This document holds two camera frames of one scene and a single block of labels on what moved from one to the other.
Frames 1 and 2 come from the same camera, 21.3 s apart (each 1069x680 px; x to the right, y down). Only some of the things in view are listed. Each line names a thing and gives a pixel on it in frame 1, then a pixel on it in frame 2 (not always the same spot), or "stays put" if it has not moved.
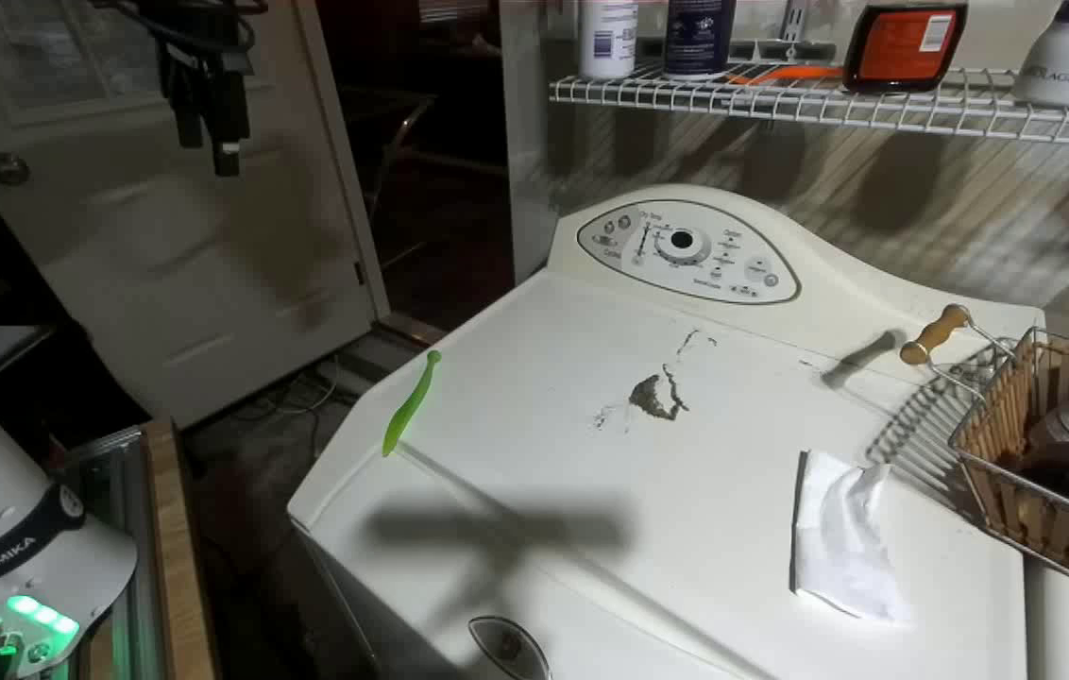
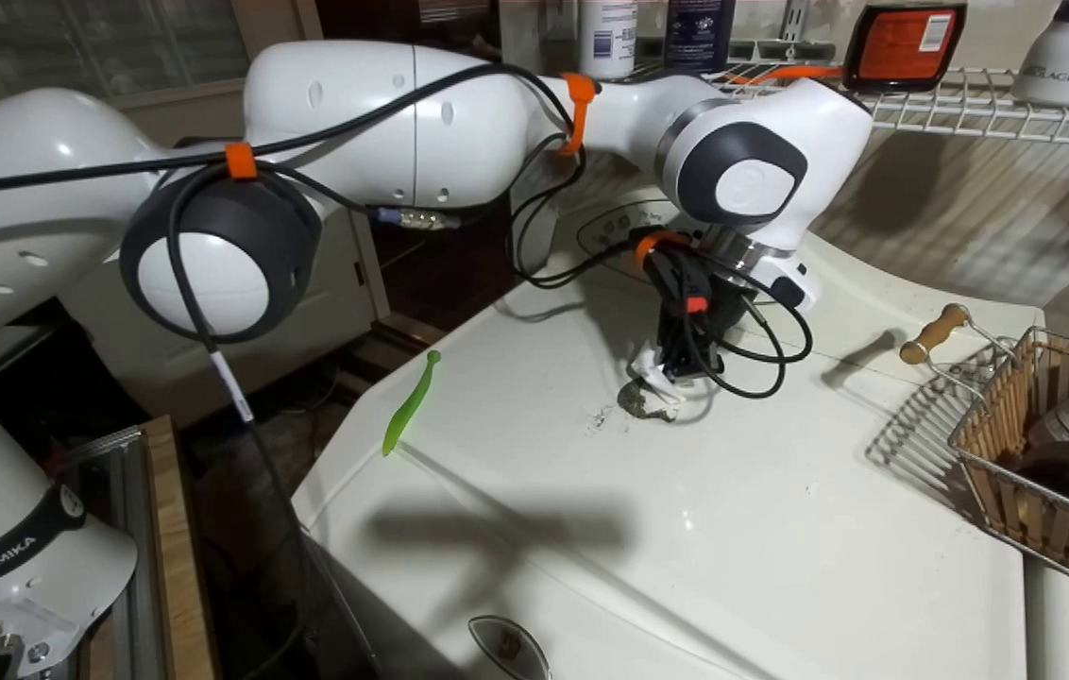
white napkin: [841, 539] to [659, 395]
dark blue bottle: [701, 35] stays put
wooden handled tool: [915, 347] stays put
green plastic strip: [401, 415] stays put
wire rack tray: [920, 439] stays put
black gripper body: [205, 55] to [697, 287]
